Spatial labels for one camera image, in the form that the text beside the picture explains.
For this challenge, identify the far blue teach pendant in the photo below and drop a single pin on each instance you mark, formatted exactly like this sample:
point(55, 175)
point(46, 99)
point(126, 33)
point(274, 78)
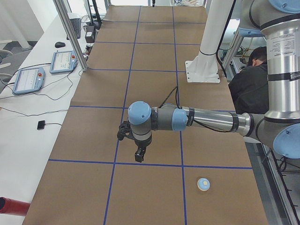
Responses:
point(63, 62)

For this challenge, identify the white central pedestal column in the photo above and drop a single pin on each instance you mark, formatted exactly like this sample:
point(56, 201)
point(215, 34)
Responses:
point(204, 67)

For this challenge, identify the blue teach pendant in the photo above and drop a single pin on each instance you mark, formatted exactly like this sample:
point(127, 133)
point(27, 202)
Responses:
point(63, 62)
point(29, 80)

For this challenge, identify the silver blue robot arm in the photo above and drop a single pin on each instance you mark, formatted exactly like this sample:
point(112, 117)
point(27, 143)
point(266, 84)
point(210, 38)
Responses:
point(279, 127)

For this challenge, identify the person in black jacket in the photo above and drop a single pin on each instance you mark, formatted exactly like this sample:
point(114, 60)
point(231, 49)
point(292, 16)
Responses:
point(249, 87)

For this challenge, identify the aluminium frame post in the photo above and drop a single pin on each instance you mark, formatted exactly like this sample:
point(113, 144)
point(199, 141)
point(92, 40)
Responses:
point(62, 12)

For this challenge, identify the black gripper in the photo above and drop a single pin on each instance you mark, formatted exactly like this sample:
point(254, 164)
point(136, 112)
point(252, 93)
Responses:
point(143, 143)

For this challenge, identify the black keyboard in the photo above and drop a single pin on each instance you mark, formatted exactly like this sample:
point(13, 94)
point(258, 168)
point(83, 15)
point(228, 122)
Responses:
point(76, 24)

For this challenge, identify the red cylinder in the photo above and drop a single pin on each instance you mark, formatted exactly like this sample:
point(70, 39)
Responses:
point(13, 207)

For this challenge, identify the blue cream call bell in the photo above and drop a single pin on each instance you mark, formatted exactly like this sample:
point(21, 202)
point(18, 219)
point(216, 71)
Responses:
point(203, 184)

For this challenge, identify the near blue teach pendant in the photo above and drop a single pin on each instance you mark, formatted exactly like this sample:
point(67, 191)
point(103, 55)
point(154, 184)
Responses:
point(29, 80)

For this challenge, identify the black power adapter box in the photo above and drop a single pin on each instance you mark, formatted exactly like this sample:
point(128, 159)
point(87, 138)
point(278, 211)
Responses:
point(90, 34)

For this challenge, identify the small black square puck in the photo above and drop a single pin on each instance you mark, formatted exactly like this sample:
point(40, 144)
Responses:
point(41, 125)

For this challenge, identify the black computer mouse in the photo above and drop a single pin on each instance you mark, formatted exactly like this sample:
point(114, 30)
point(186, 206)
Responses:
point(59, 44)

